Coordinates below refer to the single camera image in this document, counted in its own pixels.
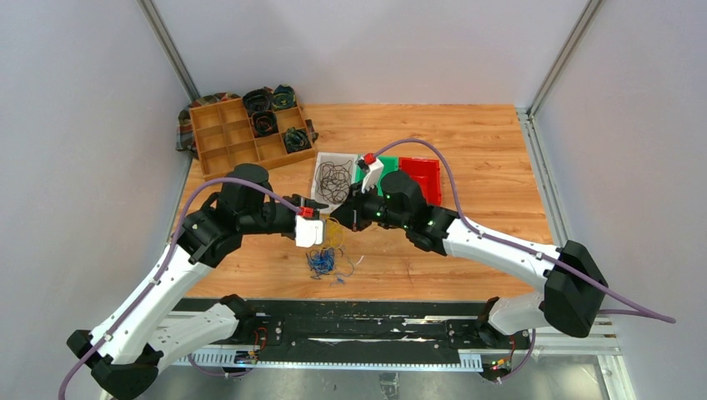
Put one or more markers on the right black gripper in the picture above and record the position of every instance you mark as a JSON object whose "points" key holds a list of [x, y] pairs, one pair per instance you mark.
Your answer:
{"points": [[348, 215]]}

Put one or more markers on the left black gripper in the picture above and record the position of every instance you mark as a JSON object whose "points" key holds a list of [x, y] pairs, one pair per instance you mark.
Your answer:
{"points": [[300, 203]]}

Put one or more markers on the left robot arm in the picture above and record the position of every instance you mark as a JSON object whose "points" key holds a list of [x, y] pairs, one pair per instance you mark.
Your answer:
{"points": [[127, 352]]}

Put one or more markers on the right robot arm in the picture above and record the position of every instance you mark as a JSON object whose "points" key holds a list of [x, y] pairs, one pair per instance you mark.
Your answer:
{"points": [[565, 279]]}

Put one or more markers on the white plastic bin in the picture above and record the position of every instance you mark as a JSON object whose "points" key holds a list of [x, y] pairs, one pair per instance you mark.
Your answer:
{"points": [[333, 174]]}

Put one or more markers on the green plastic bin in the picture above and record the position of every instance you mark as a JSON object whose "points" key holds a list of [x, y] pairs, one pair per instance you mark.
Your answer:
{"points": [[390, 163]]}

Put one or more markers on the rolled dark tie front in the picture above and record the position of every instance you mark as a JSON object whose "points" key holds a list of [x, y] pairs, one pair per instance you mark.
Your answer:
{"points": [[296, 140]]}

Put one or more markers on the rolled dark tie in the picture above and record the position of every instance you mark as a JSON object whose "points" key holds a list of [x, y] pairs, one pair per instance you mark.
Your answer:
{"points": [[258, 100], [296, 140], [264, 123]]}

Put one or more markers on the wooden compartment tray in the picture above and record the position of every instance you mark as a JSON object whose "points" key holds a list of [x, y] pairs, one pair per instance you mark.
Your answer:
{"points": [[225, 138]]}

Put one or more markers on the red plastic bin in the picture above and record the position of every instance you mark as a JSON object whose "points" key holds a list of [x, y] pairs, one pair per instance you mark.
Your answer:
{"points": [[426, 172]]}

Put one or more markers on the rolled dark tie middle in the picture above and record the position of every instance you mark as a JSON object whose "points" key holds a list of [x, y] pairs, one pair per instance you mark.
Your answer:
{"points": [[264, 123]]}

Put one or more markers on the plaid cloth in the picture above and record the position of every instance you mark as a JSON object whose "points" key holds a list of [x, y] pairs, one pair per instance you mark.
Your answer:
{"points": [[185, 140]]}

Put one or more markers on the rolled dark tie back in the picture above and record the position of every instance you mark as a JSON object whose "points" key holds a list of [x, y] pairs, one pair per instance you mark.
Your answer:
{"points": [[258, 100]]}

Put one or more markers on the rolled green tie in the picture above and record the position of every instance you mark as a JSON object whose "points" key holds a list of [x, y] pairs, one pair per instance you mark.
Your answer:
{"points": [[284, 97]]}

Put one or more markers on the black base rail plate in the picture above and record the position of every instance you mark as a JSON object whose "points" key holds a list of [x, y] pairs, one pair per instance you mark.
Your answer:
{"points": [[368, 335]]}

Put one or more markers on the aluminium frame rail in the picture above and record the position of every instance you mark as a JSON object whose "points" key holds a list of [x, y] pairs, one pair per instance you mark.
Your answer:
{"points": [[563, 368]]}

